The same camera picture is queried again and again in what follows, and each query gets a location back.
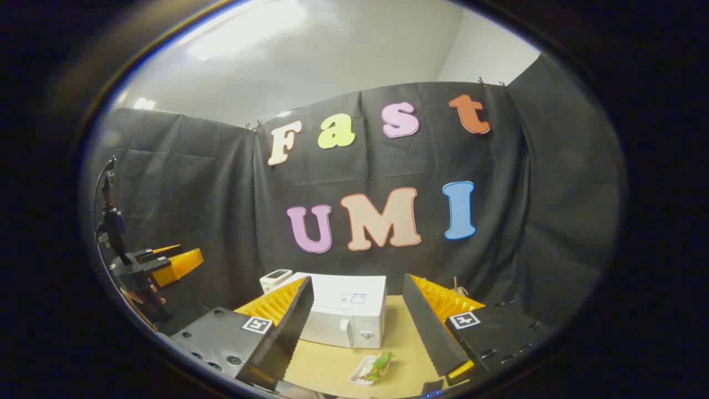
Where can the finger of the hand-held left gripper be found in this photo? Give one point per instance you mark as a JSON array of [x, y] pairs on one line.
[[180, 266], [160, 250]]

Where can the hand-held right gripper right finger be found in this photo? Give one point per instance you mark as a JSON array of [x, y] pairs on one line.
[[429, 332]]

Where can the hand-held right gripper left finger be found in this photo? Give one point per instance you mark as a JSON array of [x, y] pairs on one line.
[[282, 338]]

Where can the lettuce sandwich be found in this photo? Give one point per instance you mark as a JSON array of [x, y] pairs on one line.
[[381, 363]]

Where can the white microwave oven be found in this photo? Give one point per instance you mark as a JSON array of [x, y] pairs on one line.
[[343, 310]]

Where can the clear plastic food tray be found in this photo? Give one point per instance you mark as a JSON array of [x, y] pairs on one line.
[[360, 378]]

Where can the small jar with sticks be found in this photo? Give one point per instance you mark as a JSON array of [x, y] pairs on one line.
[[457, 288]]

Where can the small white toaster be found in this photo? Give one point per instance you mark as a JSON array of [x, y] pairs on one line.
[[275, 279]]

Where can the black backdrop cloth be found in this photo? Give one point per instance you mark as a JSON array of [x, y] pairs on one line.
[[221, 194]]

